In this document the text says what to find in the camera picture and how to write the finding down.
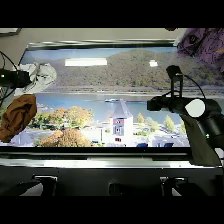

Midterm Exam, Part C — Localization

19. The silver frame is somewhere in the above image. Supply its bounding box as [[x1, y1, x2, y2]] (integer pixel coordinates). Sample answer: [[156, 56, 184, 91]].
[[0, 146, 224, 197]]

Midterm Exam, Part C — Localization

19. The white grey garment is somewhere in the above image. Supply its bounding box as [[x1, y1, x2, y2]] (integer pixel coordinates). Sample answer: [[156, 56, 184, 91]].
[[12, 62, 58, 97]]

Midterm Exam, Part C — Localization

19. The purple garment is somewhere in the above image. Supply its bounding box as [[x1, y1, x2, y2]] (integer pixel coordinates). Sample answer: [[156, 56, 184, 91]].
[[176, 27, 224, 74]]

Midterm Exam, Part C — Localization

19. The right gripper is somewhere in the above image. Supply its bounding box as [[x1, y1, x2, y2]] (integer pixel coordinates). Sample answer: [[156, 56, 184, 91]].
[[146, 95, 174, 113]]

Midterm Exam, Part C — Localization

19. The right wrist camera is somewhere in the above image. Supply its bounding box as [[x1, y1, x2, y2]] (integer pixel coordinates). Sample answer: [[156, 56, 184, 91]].
[[165, 64, 185, 101]]

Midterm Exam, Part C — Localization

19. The brown garment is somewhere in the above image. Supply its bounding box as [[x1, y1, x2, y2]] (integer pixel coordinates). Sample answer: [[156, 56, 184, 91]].
[[0, 93, 39, 144]]

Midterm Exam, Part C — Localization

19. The black cable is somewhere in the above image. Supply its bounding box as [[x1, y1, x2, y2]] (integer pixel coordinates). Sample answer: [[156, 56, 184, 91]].
[[0, 50, 20, 72], [182, 73, 207, 100]]

